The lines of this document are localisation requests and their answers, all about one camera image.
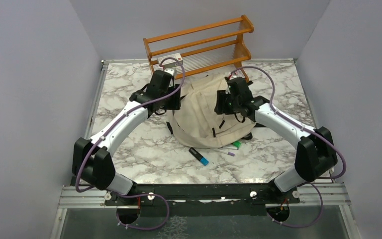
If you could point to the beige canvas backpack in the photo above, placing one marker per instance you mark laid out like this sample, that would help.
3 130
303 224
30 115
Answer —
197 125

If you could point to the white blue-capped pen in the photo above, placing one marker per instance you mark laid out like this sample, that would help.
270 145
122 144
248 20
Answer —
230 147

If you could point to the wooden two-tier shelf rack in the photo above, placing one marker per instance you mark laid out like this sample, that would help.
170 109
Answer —
203 48

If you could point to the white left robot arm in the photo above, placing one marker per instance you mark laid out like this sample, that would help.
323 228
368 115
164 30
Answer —
92 158

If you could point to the green-capped marker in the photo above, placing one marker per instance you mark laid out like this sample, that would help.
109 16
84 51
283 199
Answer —
236 144

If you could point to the white red box on shelf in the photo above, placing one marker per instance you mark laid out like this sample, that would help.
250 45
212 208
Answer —
170 61

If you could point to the white purple-capped pen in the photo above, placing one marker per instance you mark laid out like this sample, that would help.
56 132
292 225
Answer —
224 152

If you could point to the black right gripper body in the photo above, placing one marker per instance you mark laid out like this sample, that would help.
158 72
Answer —
225 104

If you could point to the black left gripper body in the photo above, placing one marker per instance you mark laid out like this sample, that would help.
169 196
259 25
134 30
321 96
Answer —
172 102

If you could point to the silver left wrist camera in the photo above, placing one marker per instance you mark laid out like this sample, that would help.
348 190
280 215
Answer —
171 71

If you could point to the black blue highlighter marker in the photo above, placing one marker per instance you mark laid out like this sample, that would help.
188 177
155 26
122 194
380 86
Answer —
198 156

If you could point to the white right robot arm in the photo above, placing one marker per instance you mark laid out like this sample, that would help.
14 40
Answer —
314 152

